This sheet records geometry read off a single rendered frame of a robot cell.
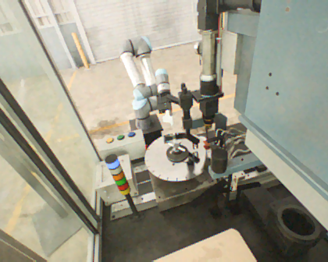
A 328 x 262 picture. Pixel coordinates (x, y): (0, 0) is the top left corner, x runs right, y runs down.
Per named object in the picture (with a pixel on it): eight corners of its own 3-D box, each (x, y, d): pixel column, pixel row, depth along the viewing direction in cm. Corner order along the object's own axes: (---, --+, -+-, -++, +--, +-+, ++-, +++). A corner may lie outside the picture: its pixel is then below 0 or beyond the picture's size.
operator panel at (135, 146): (106, 167, 119) (98, 150, 110) (106, 156, 127) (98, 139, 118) (148, 155, 122) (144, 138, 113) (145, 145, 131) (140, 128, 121)
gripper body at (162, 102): (159, 115, 109) (157, 97, 113) (173, 113, 108) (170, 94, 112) (158, 110, 102) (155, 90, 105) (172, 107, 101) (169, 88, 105)
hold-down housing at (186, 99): (183, 131, 85) (179, 91, 73) (181, 125, 89) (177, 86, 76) (194, 129, 85) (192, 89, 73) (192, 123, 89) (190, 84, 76)
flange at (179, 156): (186, 162, 86) (186, 159, 84) (163, 160, 89) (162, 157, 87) (190, 146, 94) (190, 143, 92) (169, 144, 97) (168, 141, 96)
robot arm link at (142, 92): (111, 39, 127) (136, 95, 110) (126, 36, 129) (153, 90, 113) (114, 52, 137) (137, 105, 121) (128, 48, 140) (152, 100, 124)
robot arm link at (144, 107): (133, 113, 149) (129, 98, 140) (148, 107, 152) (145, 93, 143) (137, 120, 139) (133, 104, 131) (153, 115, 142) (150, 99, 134)
